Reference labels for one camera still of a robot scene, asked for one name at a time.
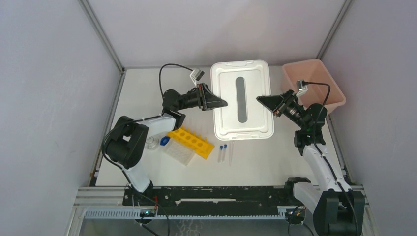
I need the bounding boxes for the blue capped tube left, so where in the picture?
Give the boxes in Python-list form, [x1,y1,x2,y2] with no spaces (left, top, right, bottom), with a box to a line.
[217,145,224,163]

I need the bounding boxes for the small glass flask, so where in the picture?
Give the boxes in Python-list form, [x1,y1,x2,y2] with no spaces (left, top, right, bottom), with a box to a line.
[145,137,159,150]

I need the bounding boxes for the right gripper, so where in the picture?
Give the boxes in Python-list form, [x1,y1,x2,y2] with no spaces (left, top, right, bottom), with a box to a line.
[256,89,306,130]

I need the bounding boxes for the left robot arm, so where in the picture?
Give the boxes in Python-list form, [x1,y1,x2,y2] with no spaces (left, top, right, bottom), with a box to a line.
[101,83,228,205]

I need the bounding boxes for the yellow test tube rack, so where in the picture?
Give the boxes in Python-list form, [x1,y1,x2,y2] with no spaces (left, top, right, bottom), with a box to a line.
[167,126,214,159]

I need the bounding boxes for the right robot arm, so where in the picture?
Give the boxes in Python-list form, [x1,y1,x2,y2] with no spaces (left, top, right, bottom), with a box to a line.
[256,89,365,236]

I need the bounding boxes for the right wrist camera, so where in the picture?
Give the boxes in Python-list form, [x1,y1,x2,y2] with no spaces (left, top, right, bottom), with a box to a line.
[296,80,308,97]

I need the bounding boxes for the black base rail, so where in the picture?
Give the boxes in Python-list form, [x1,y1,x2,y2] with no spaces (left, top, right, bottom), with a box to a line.
[122,186,301,217]

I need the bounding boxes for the blue bottle cap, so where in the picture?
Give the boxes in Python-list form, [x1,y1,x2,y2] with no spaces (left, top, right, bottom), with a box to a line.
[159,136,170,146]

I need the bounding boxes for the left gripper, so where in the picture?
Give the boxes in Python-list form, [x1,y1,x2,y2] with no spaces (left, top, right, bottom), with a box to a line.
[177,83,228,112]

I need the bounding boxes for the white plastic bin lid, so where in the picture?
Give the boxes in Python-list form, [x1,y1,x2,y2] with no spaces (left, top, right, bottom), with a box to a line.
[210,60,274,141]

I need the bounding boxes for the clear well plate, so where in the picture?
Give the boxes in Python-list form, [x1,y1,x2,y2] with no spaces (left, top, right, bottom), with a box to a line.
[164,139,195,166]

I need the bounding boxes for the pink plastic bin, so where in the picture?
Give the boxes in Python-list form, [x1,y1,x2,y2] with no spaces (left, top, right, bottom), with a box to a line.
[281,59,346,114]

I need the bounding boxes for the left camera cable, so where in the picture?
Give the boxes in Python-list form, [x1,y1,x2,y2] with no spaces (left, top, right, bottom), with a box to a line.
[159,63,196,98]

